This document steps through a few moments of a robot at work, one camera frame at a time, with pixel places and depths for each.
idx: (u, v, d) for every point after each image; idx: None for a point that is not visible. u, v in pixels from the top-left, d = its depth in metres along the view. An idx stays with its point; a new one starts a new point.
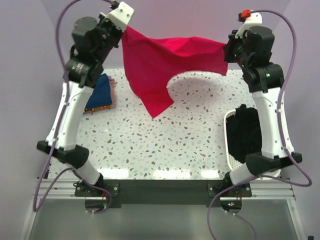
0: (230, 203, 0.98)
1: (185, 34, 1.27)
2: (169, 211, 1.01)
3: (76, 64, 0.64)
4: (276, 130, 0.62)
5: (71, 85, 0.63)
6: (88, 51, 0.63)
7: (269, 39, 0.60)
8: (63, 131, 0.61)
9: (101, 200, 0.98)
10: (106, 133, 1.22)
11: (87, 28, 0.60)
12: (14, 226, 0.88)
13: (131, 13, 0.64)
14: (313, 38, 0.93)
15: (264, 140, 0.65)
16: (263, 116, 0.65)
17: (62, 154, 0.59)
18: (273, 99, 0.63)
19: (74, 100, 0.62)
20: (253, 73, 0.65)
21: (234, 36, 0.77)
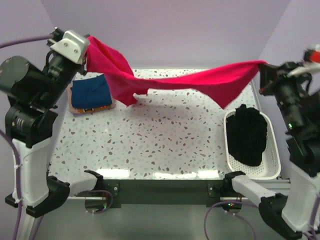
0: (230, 203, 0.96)
1: (185, 34, 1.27)
2: (169, 211, 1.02)
3: (15, 118, 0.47)
4: (308, 211, 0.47)
5: (17, 143, 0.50)
6: (27, 103, 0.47)
7: None
8: (26, 191, 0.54)
9: (101, 200, 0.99)
10: (106, 133, 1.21)
11: (17, 76, 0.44)
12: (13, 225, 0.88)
13: (80, 49, 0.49)
14: (312, 38, 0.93)
15: (287, 208, 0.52)
16: (298, 187, 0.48)
17: (31, 212, 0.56)
18: (318, 184, 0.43)
19: (26, 161, 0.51)
20: (305, 149, 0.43)
21: (285, 74, 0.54)
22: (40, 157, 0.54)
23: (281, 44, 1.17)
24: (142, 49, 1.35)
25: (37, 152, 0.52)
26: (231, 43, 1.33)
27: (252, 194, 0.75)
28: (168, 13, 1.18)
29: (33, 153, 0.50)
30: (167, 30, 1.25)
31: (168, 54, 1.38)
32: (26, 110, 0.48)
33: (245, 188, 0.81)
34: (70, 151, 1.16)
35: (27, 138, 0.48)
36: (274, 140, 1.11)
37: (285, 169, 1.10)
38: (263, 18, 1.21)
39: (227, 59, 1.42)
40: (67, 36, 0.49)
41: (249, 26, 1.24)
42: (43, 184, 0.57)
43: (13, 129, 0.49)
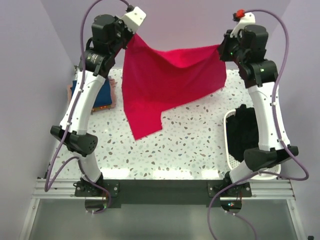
0: (230, 203, 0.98)
1: (185, 35, 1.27)
2: (169, 211, 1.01)
3: (91, 54, 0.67)
4: (271, 122, 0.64)
5: (86, 74, 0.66)
6: (103, 43, 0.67)
7: (263, 35, 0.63)
8: (77, 116, 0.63)
9: (101, 200, 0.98)
10: (106, 133, 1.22)
11: (107, 22, 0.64)
12: (13, 226, 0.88)
13: (144, 17, 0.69)
14: (313, 40, 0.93)
15: (262, 129, 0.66)
16: (259, 110, 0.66)
17: (74, 137, 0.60)
18: (266, 93, 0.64)
19: (88, 87, 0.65)
20: (248, 68, 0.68)
21: (229, 35, 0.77)
22: (94, 96, 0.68)
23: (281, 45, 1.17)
24: None
25: (97, 86, 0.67)
26: None
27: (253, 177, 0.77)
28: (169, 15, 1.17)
29: (95, 82, 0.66)
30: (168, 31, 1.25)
31: None
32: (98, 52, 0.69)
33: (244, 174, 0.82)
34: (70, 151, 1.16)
35: (96, 68, 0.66)
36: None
37: (285, 169, 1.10)
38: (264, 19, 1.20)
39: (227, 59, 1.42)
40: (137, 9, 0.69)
41: None
42: (85, 121, 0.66)
43: (87, 62, 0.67)
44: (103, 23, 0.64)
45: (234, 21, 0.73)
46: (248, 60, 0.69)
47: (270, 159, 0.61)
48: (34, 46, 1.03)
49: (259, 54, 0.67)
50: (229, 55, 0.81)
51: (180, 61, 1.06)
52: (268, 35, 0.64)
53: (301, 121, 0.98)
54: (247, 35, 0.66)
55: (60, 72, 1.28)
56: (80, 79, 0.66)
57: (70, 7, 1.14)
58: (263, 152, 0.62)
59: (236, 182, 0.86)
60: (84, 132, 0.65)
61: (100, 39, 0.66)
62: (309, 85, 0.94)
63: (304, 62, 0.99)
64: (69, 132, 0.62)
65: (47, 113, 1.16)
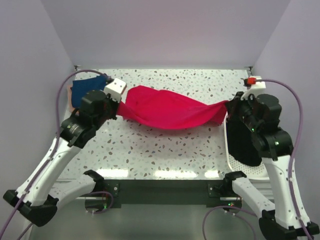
0: (230, 203, 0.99)
1: (185, 35, 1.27)
2: (169, 211, 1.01)
3: (72, 124, 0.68)
4: (288, 199, 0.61)
5: (61, 141, 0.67)
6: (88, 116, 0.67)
7: (277, 110, 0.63)
8: (37, 185, 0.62)
9: (101, 200, 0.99)
10: (106, 133, 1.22)
11: (97, 98, 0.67)
12: (14, 226, 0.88)
13: (124, 85, 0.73)
14: (313, 39, 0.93)
15: (278, 208, 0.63)
16: (275, 183, 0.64)
17: (27, 209, 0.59)
18: (281, 166, 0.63)
19: (58, 156, 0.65)
20: (262, 140, 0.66)
21: (239, 98, 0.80)
22: (63, 164, 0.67)
23: (281, 45, 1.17)
24: (142, 49, 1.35)
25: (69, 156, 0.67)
26: (231, 44, 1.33)
27: (252, 203, 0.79)
28: (169, 15, 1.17)
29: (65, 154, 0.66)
30: (167, 30, 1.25)
31: (169, 55, 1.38)
32: (79, 123, 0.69)
33: (247, 195, 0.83)
34: None
35: (73, 139, 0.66)
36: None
37: None
38: (264, 20, 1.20)
39: (227, 59, 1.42)
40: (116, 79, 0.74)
41: (249, 26, 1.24)
42: (46, 191, 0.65)
43: (65, 130, 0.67)
44: (93, 99, 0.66)
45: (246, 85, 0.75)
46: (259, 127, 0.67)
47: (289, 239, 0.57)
48: (34, 46, 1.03)
49: (273, 124, 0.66)
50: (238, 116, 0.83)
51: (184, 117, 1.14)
52: (281, 109, 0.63)
53: (302, 122, 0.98)
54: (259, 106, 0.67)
55: (60, 72, 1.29)
56: (56, 142, 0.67)
57: (69, 7, 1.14)
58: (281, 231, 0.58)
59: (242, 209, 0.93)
60: (41, 203, 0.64)
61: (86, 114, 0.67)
62: (309, 85, 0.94)
63: (303, 62, 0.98)
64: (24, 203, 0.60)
65: (48, 112, 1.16)
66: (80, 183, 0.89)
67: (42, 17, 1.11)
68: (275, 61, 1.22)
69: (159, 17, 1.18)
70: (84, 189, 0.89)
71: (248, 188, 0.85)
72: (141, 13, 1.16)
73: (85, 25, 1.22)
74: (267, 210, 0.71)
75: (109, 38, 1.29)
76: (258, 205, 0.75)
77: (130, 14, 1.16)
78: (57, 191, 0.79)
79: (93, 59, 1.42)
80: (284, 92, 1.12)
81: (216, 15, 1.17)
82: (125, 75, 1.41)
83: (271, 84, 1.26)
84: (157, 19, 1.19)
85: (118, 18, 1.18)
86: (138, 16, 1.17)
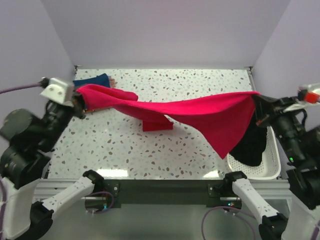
0: (230, 203, 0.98)
1: (185, 35, 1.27)
2: (169, 211, 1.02)
3: (9, 160, 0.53)
4: None
5: (5, 182, 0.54)
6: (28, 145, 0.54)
7: None
8: (7, 225, 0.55)
9: (101, 200, 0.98)
10: (106, 133, 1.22)
11: (25, 123, 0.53)
12: None
13: (64, 90, 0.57)
14: (313, 39, 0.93)
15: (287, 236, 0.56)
16: (301, 221, 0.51)
17: None
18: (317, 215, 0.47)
19: (10, 200, 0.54)
20: (303, 181, 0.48)
21: (280, 109, 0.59)
22: (25, 196, 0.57)
23: (281, 45, 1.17)
24: (142, 49, 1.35)
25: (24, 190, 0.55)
26: (232, 43, 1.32)
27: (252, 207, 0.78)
28: (169, 14, 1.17)
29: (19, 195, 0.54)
30: (168, 30, 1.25)
31: (169, 54, 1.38)
32: (20, 153, 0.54)
33: (247, 199, 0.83)
34: (70, 151, 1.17)
35: (16, 181, 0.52)
36: (276, 151, 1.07)
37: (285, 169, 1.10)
38: (265, 19, 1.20)
39: (227, 59, 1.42)
40: (53, 82, 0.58)
41: (250, 26, 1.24)
42: (24, 218, 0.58)
43: (5, 169, 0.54)
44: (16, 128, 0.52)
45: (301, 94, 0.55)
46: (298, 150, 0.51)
47: None
48: (34, 46, 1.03)
49: None
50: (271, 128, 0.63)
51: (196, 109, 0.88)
52: None
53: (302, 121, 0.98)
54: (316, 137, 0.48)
55: (60, 72, 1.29)
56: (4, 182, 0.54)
57: (69, 7, 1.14)
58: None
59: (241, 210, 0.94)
60: (24, 231, 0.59)
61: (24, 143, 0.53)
62: (309, 85, 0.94)
63: (303, 62, 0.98)
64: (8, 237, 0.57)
65: None
66: (77, 188, 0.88)
67: (42, 17, 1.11)
68: (275, 61, 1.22)
69: (160, 17, 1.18)
70: (82, 193, 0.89)
71: (249, 192, 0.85)
72: (141, 13, 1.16)
73: (86, 25, 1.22)
74: (268, 215, 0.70)
75: (109, 38, 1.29)
76: (259, 210, 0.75)
77: (130, 14, 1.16)
78: (53, 202, 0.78)
79: (93, 59, 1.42)
80: (284, 92, 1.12)
81: (217, 15, 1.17)
82: (125, 75, 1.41)
83: (271, 84, 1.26)
84: (157, 19, 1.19)
85: (119, 18, 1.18)
86: (139, 16, 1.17)
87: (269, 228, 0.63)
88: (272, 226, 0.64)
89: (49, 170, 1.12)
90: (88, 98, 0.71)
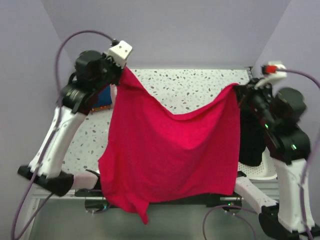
0: (230, 203, 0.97)
1: (185, 35, 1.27)
2: (169, 212, 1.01)
3: (71, 90, 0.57)
4: (297, 205, 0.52)
5: (64, 110, 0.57)
6: (87, 79, 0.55)
7: (302, 108, 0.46)
8: (49, 157, 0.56)
9: (101, 200, 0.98)
10: (106, 133, 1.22)
11: (92, 58, 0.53)
12: (14, 226, 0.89)
13: (130, 49, 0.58)
14: (312, 39, 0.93)
15: (284, 208, 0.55)
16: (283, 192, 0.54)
17: (43, 182, 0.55)
18: (295, 172, 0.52)
19: (63, 127, 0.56)
20: (278, 141, 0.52)
21: (253, 87, 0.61)
22: (67, 142, 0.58)
23: (281, 46, 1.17)
24: (142, 49, 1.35)
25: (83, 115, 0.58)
26: (232, 44, 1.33)
27: (252, 200, 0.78)
28: (169, 15, 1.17)
29: (71, 122, 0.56)
30: (167, 31, 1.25)
31: (168, 54, 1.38)
32: (80, 88, 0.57)
33: (247, 194, 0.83)
34: (70, 151, 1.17)
35: (75, 106, 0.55)
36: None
37: None
38: (264, 20, 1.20)
39: (228, 59, 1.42)
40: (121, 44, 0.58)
41: (250, 26, 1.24)
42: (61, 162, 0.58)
43: (65, 98, 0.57)
44: (89, 59, 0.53)
45: (264, 74, 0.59)
46: (280, 133, 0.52)
47: None
48: (34, 47, 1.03)
49: (291, 124, 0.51)
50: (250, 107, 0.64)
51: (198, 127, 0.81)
52: (307, 108, 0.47)
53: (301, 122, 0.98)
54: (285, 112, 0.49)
55: (60, 72, 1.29)
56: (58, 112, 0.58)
57: (70, 8, 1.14)
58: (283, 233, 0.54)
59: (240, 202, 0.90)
60: (56, 175, 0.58)
61: (81, 74, 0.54)
62: (309, 85, 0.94)
63: (303, 62, 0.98)
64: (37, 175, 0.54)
65: (48, 113, 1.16)
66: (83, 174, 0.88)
67: (42, 17, 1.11)
68: (275, 61, 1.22)
69: (160, 18, 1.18)
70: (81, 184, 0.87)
71: (248, 188, 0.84)
72: (141, 13, 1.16)
73: (86, 25, 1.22)
74: (267, 205, 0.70)
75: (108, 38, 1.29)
76: (258, 202, 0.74)
77: (131, 14, 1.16)
78: None
79: None
80: None
81: (217, 16, 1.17)
82: None
83: None
84: (157, 19, 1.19)
85: (119, 18, 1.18)
86: (139, 16, 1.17)
87: (269, 215, 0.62)
88: (271, 213, 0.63)
89: None
90: (129, 78, 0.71)
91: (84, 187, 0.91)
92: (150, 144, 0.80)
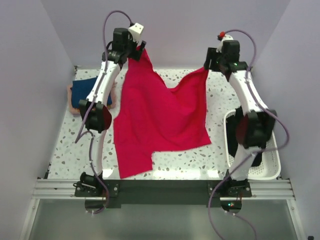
0: (230, 203, 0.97)
1: (185, 35, 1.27)
2: (169, 212, 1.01)
3: (112, 52, 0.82)
4: (247, 94, 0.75)
5: (108, 63, 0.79)
6: (121, 44, 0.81)
7: (235, 45, 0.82)
8: (102, 91, 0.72)
9: (101, 200, 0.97)
10: (106, 133, 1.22)
11: (132, 32, 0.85)
12: (14, 226, 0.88)
13: (142, 28, 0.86)
14: (312, 39, 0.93)
15: (243, 103, 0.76)
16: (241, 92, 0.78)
17: (99, 108, 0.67)
18: (240, 76, 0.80)
19: (110, 71, 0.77)
20: (226, 66, 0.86)
21: (213, 50, 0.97)
22: (111, 85, 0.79)
23: (280, 46, 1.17)
24: None
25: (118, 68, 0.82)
26: None
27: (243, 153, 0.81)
28: (169, 15, 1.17)
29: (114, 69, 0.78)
30: (167, 31, 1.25)
31: (168, 54, 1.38)
32: (116, 50, 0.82)
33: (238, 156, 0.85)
34: (70, 151, 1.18)
35: (115, 58, 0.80)
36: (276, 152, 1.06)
37: (285, 169, 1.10)
38: (264, 20, 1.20)
39: None
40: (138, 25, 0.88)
41: (249, 27, 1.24)
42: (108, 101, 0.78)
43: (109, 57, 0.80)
44: (123, 31, 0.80)
45: (219, 40, 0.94)
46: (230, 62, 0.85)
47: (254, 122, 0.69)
48: (34, 47, 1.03)
49: (235, 56, 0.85)
50: (216, 66, 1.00)
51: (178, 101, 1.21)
52: (239, 45, 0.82)
53: (300, 122, 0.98)
54: (228, 47, 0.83)
55: (60, 72, 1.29)
56: (103, 64, 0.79)
57: (70, 8, 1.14)
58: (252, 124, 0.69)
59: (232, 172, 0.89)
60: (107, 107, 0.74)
61: (117, 41, 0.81)
62: (309, 85, 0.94)
63: (303, 62, 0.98)
64: (95, 102, 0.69)
65: (48, 113, 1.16)
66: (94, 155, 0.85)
67: (42, 17, 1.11)
68: (275, 61, 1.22)
69: (160, 18, 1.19)
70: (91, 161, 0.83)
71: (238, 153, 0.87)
72: (141, 14, 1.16)
73: (86, 26, 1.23)
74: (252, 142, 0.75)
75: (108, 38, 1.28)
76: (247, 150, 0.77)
77: (130, 15, 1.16)
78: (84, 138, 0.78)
79: (93, 60, 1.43)
80: (284, 92, 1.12)
81: (217, 16, 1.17)
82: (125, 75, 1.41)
83: (271, 84, 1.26)
84: (157, 20, 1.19)
85: (119, 18, 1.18)
86: (139, 17, 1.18)
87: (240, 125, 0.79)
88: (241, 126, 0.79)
89: (48, 170, 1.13)
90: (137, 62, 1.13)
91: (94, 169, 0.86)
92: (149, 111, 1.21)
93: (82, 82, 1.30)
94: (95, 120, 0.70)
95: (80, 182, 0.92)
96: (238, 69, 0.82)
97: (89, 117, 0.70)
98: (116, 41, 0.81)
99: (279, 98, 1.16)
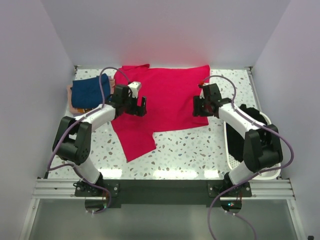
0: (230, 203, 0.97)
1: (185, 35, 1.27)
2: (169, 212, 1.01)
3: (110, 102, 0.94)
4: (240, 118, 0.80)
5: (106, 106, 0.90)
6: (120, 99, 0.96)
7: (214, 86, 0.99)
8: (92, 117, 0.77)
9: (101, 200, 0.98)
10: (106, 133, 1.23)
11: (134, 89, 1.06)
12: (14, 226, 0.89)
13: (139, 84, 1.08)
14: (312, 39, 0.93)
15: (241, 129, 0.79)
16: (234, 119, 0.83)
17: (84, 128, 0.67)
18: (227, 107, 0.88)
19: (106, 109, 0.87)
20: (213, 105, 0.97)
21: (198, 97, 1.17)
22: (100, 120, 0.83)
23: (281, 46, 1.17)
24: (142, 50, 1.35)
25: (113, 112, 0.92)
26: (232, 43, 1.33)
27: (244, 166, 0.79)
28: (169, 15, 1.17)
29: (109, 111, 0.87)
30: (167, 31, 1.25)
31: (169, 55, 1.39)
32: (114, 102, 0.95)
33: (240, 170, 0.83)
34: None
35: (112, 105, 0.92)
36: None
37: (285, 169, 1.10)
38: (265, 20, 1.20)
39: (228, 59, 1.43)
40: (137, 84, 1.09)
41: (250, 26, 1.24)
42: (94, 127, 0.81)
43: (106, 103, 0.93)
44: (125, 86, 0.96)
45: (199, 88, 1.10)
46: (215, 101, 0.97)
47: (257, 141, 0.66)
48: (34, 47, 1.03)
49: (217, 95, 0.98)
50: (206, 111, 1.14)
51: (173, 90, 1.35)
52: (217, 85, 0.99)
53: (301, 122, 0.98)
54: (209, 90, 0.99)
55: (61, 73, 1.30)
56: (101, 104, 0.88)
57: (69, 7, 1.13)
58: (255, 146, 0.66)
59: (237, 183, 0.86)
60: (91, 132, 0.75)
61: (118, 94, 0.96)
62: (309, 85, 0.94)
63: (303, 62, 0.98)
64: (80, 122, 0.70)
65: (48, 113, 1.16)
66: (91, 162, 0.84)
67: (42, 17, 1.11)
68: (275, 61, 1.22)
69: (160, 18, 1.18)
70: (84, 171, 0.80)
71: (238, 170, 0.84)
72: (141, 14, 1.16)
73: (86, 25, 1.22)
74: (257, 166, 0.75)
75: (109, 38, 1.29)
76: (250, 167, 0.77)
77: (130, 15, 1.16)
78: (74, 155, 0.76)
79: (93, 59, 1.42)
80: (284, 92, 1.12)
81: (217, 15, 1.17)
82: None
83: (271, 83, 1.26)
84: (157, 20, 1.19)
85: (118, 18, 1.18)
86: (139, 17, 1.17)
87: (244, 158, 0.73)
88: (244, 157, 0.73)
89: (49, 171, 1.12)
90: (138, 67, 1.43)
91: (86, 180, 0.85)
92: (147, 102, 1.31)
93: (83, 82, 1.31)
94: (70, 146, 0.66)
95: (80, 181, 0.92)
96: (222, 104, 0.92)
97: (66, 140, 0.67)
98: (116, 94, 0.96)
99: (279, 98, 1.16)
